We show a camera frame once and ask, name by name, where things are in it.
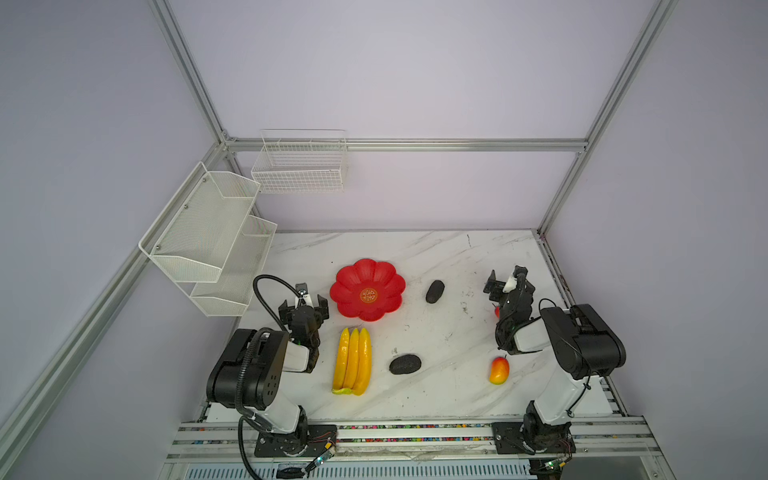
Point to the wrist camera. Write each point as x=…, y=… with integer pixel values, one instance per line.
x=510, y=285
x=303, y=294

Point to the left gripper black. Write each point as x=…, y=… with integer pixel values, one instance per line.
x=321, y=310

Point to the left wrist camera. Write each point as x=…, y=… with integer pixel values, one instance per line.
x=303, y=294

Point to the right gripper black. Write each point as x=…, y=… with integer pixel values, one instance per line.
x=496, y=287

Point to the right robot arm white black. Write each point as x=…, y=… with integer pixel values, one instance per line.
x=584, y=346

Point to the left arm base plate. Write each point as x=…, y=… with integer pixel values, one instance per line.
x=309, y=441

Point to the yellow fake banana bunch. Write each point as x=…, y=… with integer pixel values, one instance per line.
x=354, y=362

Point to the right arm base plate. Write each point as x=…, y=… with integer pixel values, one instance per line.
x=518, y=438

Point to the dark fake avocado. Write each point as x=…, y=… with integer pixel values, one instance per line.
x=405, y=364
x=435, y=291

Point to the white wire basket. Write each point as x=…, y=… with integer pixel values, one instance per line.
x=293, y=161

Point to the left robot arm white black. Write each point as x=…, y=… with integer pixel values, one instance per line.
x=247, y=375

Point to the white mesh two-tier shelf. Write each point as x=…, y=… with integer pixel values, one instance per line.
x=209, y=242

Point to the aluminium frame rail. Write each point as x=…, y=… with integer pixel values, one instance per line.
x=421, y=440

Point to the red flower-shaped fruit bowl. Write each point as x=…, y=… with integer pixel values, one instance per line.
x=368, y=290

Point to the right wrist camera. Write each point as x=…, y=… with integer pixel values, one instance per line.
x=510, y=285

